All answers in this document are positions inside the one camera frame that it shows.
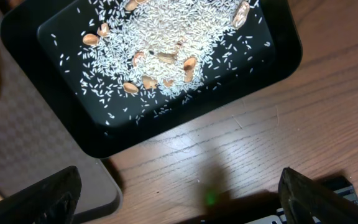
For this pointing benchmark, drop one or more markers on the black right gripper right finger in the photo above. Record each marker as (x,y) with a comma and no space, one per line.
(302,199)

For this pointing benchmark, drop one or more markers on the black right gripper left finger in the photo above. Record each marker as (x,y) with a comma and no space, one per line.
(51,200)

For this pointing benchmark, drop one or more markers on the rice food waste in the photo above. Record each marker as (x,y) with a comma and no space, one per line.
(129,60)

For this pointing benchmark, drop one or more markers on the brown serving tray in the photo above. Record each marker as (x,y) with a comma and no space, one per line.
(34,145)

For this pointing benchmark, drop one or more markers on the black waste tray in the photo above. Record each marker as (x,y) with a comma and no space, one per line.
(73,93)

